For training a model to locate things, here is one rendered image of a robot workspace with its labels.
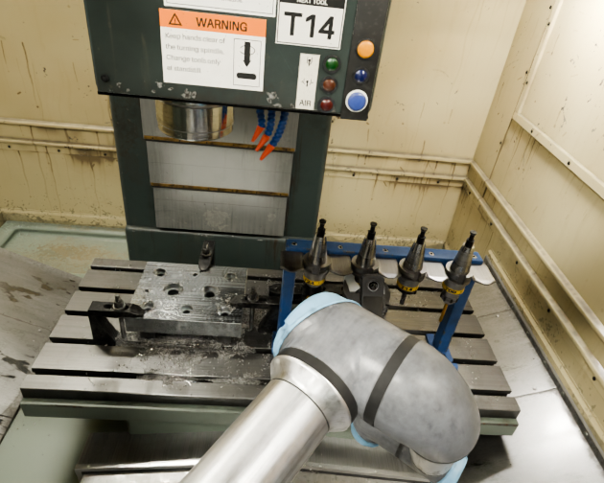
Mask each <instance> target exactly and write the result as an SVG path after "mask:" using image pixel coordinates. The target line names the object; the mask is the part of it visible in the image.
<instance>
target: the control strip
mask: <svg viewBox="0 0 604 483"><path fill-rule="evenodd" d="M388 4H389V0H358V6H357V12H356V19H355V25H354V31H353V37H352V44H351V50H350V57H349V62H348V69H347V75H346V82H345V87H344V94H343V101H342V107H341V113H340V119H347V120H358V121H367V116H368V110H369V105H370V101H371V95H372V90H373V85H374V80H375V75H376V70H377V65H378V59H379V54H380V50H381V44H382V39H383V29H384V24H385V20H386V14H387V9H388ZM364 40H368V41H370V42H372V44H373V45H374V53H373V54H372V56H371V57H368V58H363V57H360V55H359V53H358V47H359V45H360V43H361V42H363V41H364ZM329 58H335V59H336V60H337V62H338V67H337V69H336V70H335V71H329V70H328V69H327V68H326V61H327V60H328V59H329ZM323 67H324V69H325V71H326V72H328V73H335V72H336V71H338V69H339V68H340V60H339V58H338V57H337V56H335V55H329V56H327V57H326V58H325V59H324V61H323ZM359 70H364V71H365V72H366V73H367V79H366V80H365V81H364V82H358V81H356V79H355V75H356V73H357V72H358V71H359ZM325 80H333V81H334V82H335V84H336V87H335V89H334V90H333V91H330V92H328V91H326V90H324V88H323V83H324V81H325ZM320 86H321V89H322V91H323V92H324V93H327V94H331V93H334V92H335V91H336V90H337V80H336V79H335V78H334V77H331V76H329V77H325V78H324V79H323V80H322V81H321V84H320ZM355 92H361V93H362V94H363V95H364V96H365V98H366V105H365V107H364V108H363V109H362V110H359V111H354V110H352V109H350V107H349V106H348V98H349V96H350V95H351V94H353V93H355ZM324 100H330V101H331V102H332V104H333V107H332V108H331V110H329V111H324V110H322V109H321V107H320V105H321V102H322V101H324ZM318 108H319V110H320V111H321V112H323V113H329V112H331V111H333V109H334V108H335V102H334V100H333V99H332V98H331V97H323V98H321V99H320V100H319V102H318Z"/></svg>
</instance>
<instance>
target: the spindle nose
mask: <svg viewBox="0 0 604 483"><path fill-rule="evenodd" d="M154 101H155V113H156V121H157V124H158V128H159V129H160V130H161V131H162V132H163V133H164V134H166V135H168V136H170V137H173V138H175V139H179V140H184V141H194V142H203V141H212V140H217V139H220V138H223V137H225V136H227V135H228V134H229V133H231V132H232V130H233V124H234V120H235V107H232V106H222V105H211V104H201V103H182V102H171V101H160V100H154Z"/></svg>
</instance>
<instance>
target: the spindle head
mask: <svg viewBox="0 0 604 483"><path fill-rule="evenodd" d="M391 2H392V0H389V4H388V9H387V14H386V20H385V24H384V29H383V39H382V44H381V50H380V54H379V59H378V65H377V70H376V75H375V80H374V85H373V90H372V95H371V101H370V105H369V110H368V113H369V111H370V110H371V108H372V103H373V98H374V93H375V88H376V82H377V77H378V73H379V68H380V62H381V57H382V52H383V43H384V38H385V33H386V28H387V22H388V17H389V13H390V8H391ZM83 4H84V10H85V17H86V24H87V30H88V36H89V43H90V50H91V56H92V62H93V69H94V75H95V82H96V85H97V89H98V94H99V95H108V96H119V97H130V98H139V99H150V100H160V101H171V102H182V103H191V104H211V105H222V106H232V107H242V108H253V109H263V110H273V111H284V112H294V113H305V114H315V115H325V116H336V117H340V113H341V107H342V101H343V94H344V87H345V82H346V75H347V69H348V62H349V57H350V50H351V44H352V37H353V31H354V25H355V18H356V12H357V5H358V0H347V1H346V8H345V14H344V21H343V29H342V36H341V42H340V49H339V50H337V49H327V48H318V47H309V46H299V45H290V44H281V43H275V41H276V27H277V12H278V0H276V10H275V17H269V16H261V15H252V14H242V13H234V12H225V11H208V10H199V9H190V8H181V7H173V6H164V0H83ZM159 9H168V10H178V11H186V12H204V13H212V14H221V15H230V16H239V17H248V18H257V19H265V20H266V21H267V27H266V45H265V63H264V81H263V91H254V90H243V89H234V88H223V87H214V86H203V85H193V84H184V83H173V82H164V76H163V61H162V47H161V32H160V17H159ZM300 54H311V55H320V58H319V65H318V74H317V82H316V89H315V98H314V110H309V109H298V108H295V103H296V93H297V83H298V73H299V62H300ZM329 55H335V56H337V57H338V58H339V60H340V68H339V69H338V71H336V72H335V73H328V72H326V71H325V69H324V67H323V61H324V59H325V58H326V57H327V56H329ZM329 76H331V77H334V78H335V79H336V80H337V90H336V91H335V92H334V93H331V94H327V93H324V92H323V91H322V89H321V86H320V84H321V81H322V80H323V79H324V78H325V77H329ZM323 97H331V98H332V99H333V100H334V102H335V108H334V109H333V111H331V112H329V113H323V112H321V111H320V110H319V108H318V102H319V100H320V99H321V98H323Z"/></svg>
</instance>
